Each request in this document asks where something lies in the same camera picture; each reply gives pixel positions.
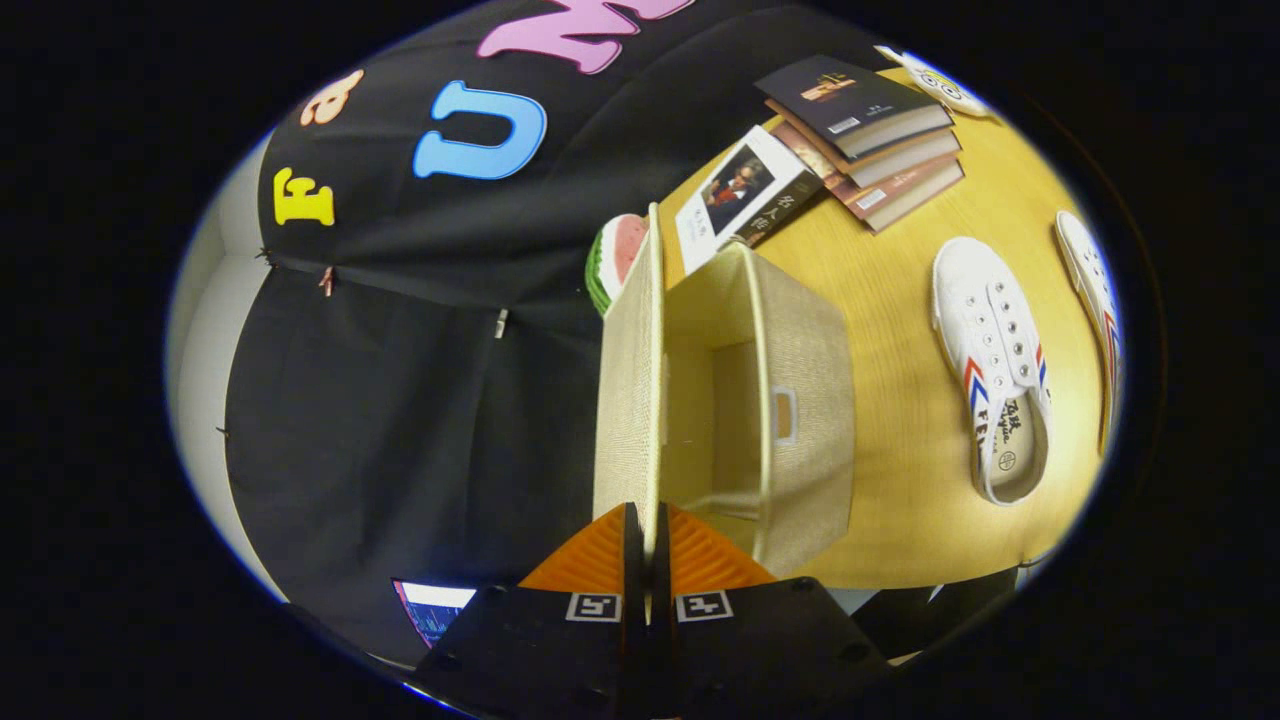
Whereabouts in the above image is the white portrait cover book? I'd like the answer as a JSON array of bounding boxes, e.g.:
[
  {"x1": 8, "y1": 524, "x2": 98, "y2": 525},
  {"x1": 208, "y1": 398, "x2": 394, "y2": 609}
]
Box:
[{"x1": 675, "y1": 125, "x2": 827, "y2": 277}]

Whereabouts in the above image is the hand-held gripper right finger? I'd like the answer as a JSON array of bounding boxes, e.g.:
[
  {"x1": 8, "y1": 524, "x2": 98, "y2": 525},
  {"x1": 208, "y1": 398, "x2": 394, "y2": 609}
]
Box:
[{"x1": 648, "y1": 502, "x2": 891, "y2": 720}]

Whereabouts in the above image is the brown cover book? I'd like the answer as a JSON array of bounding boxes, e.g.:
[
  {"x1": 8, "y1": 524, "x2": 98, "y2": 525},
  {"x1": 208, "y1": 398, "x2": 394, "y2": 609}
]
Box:
[
  {"x1": 770, "y1": 122, "x2": 967, "y2": 235},
  {"x1": 765, "y1": 100, "x2": 964, "y2": 190}
]

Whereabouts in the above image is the white plush face pouch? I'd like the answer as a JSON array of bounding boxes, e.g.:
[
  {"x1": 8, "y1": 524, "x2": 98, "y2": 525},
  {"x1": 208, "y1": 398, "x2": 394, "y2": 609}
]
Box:
[{"x1": 875, "y1": 45, "x2": 993, "y2": 120}]

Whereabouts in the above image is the beige fabric storage box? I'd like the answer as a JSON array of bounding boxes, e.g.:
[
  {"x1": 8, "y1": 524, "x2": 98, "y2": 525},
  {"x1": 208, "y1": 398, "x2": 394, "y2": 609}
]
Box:
[{"x1": 592, "y1": 203, "x2": 857, "y2": 581}]

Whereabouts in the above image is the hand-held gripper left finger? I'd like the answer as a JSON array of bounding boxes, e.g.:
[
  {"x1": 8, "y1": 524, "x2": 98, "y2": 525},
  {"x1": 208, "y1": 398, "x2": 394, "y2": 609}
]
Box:
[{"x1": 414, "y1": 502, "x2": 647, "y2": 720}]

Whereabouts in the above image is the watermelon slice toy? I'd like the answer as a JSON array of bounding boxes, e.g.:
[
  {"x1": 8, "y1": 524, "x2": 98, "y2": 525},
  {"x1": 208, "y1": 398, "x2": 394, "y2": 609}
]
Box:
[{"x1": 585, "y1": 213, "x2": 651, "y2": 319}]

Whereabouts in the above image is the white canvas shoe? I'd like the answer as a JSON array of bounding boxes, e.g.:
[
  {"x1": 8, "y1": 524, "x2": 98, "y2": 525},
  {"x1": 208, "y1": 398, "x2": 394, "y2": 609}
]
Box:
[
  {"x1": 930, "y1": 236, "x2": 1054, "y2": 507},
  {"x1": 1054, "y1": 210, "x2": 1127, "y2": 457}
]

